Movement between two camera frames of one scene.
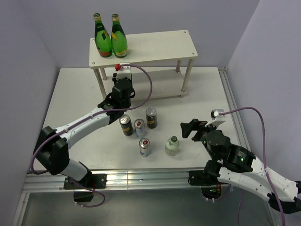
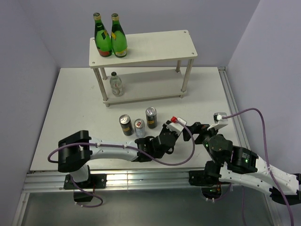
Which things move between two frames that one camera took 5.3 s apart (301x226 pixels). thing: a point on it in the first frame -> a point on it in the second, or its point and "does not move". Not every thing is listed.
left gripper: [114, 78] -> [164, 128]
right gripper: [195, 124] does not move
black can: [126, 125] does not move
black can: [151, 116] does not move
